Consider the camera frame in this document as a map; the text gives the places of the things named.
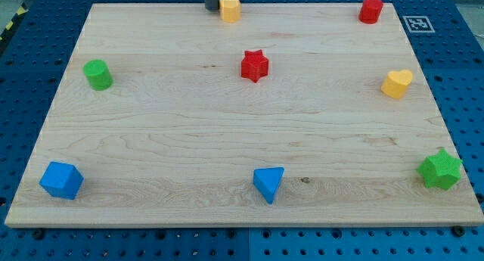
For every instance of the yellow hexagon block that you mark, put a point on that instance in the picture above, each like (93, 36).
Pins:
(230, 10)

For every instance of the wooden board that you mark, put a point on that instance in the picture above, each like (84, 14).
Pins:
(175, 139)

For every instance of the blue triangle block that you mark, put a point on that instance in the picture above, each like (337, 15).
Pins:
(267, 182)

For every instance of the red star block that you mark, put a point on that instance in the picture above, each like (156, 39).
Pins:
(254, 65)

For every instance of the green cylinder block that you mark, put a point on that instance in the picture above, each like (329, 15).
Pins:
(98, 75)

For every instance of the yellow heart block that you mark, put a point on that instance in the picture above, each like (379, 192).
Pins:
(396, 83)

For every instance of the red cylinder block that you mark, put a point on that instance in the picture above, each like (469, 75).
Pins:
(370, 11)

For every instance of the blue cube block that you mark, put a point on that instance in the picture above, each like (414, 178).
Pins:
(61, 180)

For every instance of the white fiducial marker tag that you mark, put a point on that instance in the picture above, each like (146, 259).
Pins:
(418, 24)

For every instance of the green star block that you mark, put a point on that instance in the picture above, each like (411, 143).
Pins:
(440, 170)

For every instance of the yellow black hazard tape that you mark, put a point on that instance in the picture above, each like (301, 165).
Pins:
(13, 24)

